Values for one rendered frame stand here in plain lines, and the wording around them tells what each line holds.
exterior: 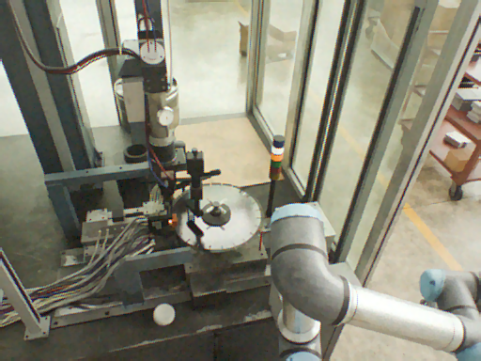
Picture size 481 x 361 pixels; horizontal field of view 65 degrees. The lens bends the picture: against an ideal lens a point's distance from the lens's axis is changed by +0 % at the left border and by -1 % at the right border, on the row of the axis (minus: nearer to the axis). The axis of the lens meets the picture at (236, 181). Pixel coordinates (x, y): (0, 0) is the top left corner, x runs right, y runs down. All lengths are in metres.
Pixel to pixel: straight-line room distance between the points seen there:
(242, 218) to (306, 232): 0.64
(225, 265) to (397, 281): 1.47
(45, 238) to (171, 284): 0.58
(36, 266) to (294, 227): 1.12
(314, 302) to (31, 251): 1.24
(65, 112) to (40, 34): 0.31
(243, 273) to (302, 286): 0.73
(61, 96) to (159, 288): 0.83
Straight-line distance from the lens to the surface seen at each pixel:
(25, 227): 1.82
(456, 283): 1.01
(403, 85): 1.05
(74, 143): 1.76
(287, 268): 0.73
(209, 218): 1.37
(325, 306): 0.74
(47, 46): 1.57
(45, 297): 1.53
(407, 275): 2.66
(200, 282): 1.37
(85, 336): 1.42
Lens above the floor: 1.95
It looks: 41 degrees down
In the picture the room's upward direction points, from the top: 3 degrees clockwise
